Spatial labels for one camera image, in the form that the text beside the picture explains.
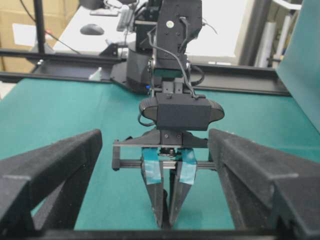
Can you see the black keyboard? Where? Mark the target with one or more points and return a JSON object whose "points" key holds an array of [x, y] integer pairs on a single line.
{"points": [[124, 17]]}

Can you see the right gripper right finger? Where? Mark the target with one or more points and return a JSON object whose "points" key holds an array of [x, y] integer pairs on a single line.
{"points": [[266, 188]]}

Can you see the green table cloth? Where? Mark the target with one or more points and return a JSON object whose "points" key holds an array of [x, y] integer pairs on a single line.
{"points": [[37, 113]]}

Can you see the black computer mouse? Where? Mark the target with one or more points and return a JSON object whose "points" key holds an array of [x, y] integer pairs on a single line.
{"points": [[92, 30]]}

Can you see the black vertical stand pole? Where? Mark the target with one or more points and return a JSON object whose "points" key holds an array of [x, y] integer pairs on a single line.
{"points": [[43, 47]]}

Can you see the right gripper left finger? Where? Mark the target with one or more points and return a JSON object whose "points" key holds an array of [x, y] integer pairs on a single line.
{"points": [[44, 188]]}

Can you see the cardboard box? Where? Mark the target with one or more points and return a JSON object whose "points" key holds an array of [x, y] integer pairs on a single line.
{"points": [[17, 26]]}

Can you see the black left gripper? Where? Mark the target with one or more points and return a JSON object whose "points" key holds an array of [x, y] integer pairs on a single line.
{"points": [[177, 147]]}

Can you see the black aluminium frame rail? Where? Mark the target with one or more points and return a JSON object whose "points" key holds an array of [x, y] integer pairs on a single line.
{"points": [[78, 68]]}

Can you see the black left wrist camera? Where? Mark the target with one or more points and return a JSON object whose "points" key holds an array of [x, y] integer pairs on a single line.
{"points": [[181, 112]]}

